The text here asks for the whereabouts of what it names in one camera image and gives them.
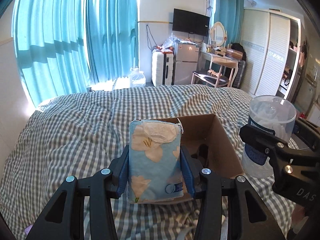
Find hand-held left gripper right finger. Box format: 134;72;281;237
180;145;287;240

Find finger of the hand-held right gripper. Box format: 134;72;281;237
239;124;320;180
291;119;320;151

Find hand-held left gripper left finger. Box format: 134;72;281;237
25;146;130;240

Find clear plastic swab jar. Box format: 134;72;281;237
241;95;297;179

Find blue floral tissue pack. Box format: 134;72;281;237
128;119;185;204

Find cardboard box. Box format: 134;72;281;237
140;114;245;203

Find person's right hand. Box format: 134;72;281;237
291;202;312;234

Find grey checked bed quilt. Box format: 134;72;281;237
0;84;300;240

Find dark suitcase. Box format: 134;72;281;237
234;60;247;88

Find wooden chair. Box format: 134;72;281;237
190;64;229;88

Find hanging pink clothes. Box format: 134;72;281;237
298;36;310;67

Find white slatted wardrobe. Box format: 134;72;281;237
240;8;302;103

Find wooden box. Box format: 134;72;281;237
225;49;243;59

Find black bag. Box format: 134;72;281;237
231;43;247;60

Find white vanity table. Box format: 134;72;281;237
199;51;242;88

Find clear water jug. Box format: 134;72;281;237
129;67;146;88

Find silver mini fridge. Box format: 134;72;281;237
173;42;200;85

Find oval vanity mirror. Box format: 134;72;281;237
210;21;228;48

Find white suitcase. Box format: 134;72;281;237
152;50;174;87

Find orange snack packets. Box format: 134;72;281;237
153;45;174;54

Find narrow teal curtain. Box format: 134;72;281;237
212;0;245;46

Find clear plastic bag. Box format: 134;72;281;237
162;33;181;49

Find wide teal curtain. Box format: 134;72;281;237
11;0;91;107

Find black wall television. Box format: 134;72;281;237
173;8;210;37

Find black hanging cable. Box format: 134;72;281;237
146;24;154;51

